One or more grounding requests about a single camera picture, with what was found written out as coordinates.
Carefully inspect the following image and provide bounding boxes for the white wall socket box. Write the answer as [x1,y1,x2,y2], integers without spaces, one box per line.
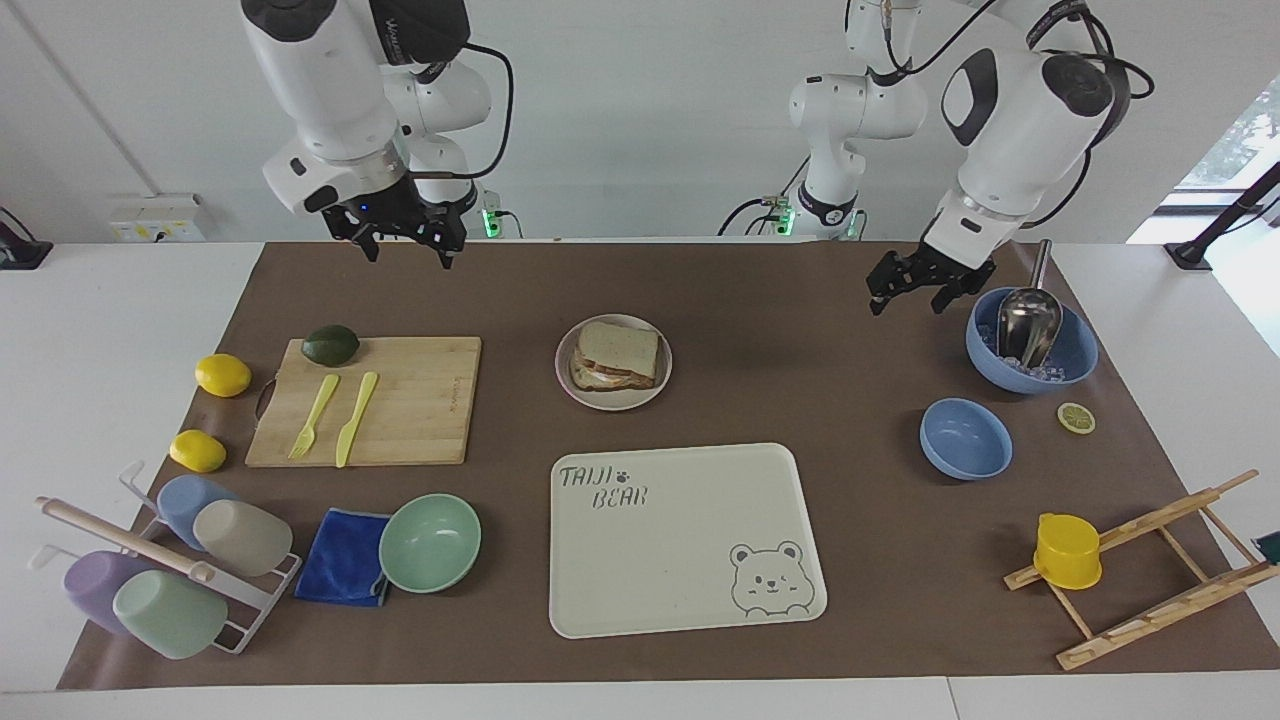
[107,194,207,245]

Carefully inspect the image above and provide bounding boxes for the yellow plastic knife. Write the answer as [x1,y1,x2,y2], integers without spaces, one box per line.
[334,371,381,469]

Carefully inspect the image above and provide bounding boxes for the wooden folding rack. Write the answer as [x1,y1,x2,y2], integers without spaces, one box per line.
[1003,469,1280,672]

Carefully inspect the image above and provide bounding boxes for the metal scoop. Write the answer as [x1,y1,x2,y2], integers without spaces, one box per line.
[996,238,1064,370]

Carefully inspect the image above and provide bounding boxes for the black stand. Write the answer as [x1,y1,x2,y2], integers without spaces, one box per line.
[1164,160,1280,272]
[0,206,54,272]

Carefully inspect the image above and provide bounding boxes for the yellow lemon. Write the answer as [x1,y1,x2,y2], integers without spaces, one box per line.
[194,353,253,399]
[168,429,228,474]

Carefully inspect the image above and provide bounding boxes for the beige plastic cup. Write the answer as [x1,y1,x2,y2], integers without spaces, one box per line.
[191,498,295,578]

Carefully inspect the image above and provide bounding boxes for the wooden cutting board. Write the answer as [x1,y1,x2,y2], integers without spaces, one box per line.
[245,336,483,469]

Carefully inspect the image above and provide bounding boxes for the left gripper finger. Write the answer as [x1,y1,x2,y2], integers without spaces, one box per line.
[866,252,917,317]
[930,276,983,315]

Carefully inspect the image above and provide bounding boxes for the clear ice cubes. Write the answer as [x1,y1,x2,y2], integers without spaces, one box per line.
[978,320,1069,385]

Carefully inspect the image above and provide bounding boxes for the mint green bowl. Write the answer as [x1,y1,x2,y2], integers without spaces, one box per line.
[377,493,483,595]

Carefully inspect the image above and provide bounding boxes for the dark green avocado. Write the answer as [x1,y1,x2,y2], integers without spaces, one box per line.
[301,324,362,368]

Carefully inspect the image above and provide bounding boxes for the pale pink round plate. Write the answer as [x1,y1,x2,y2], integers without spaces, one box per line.
[554,313,674,412]

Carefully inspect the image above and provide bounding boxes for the black cable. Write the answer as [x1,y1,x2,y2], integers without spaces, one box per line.
[717,155,813,239]
[406,40,517,183]
[1020,0,1157,231]
[844,0,1003,83]

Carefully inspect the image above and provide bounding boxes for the large blue bowl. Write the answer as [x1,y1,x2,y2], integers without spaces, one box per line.
[965,287,1100,395]

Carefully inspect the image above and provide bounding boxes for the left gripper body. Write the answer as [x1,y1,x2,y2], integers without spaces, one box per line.
[903,243,998,298]

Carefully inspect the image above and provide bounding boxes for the cream tray with bear print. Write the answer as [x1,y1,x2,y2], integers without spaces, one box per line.
[548,442,829,640]

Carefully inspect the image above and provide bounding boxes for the blue cloth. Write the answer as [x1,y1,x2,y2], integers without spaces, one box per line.
[293,507,392,609]

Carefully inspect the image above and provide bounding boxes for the small blue bowl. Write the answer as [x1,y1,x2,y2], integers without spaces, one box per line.
[919,397,1014,482]

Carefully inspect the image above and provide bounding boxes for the yellow plastic fork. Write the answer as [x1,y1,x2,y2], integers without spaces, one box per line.
[288,372,341,461]

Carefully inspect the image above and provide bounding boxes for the yellow plastic cup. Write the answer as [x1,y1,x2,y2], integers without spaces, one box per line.
[1032,512,1104,591]

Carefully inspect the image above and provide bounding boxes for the blue plastic cup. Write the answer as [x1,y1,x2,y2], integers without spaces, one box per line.
[156,474,242,552]

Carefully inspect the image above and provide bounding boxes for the purple plastic cup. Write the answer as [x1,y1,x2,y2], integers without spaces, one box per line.
[63,550,162,637]

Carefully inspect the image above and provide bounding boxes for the toast bread sandwich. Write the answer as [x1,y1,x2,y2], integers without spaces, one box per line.
[570,320,662,392]

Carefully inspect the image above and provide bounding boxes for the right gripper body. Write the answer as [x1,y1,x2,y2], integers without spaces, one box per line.
[321,174,433,241]

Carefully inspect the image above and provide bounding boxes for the white wire cup rack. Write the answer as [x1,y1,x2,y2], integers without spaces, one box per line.
[27,459,304,657]

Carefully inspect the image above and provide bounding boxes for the mint green plastic cup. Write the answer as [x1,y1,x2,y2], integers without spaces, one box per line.
[111,569,230,662]

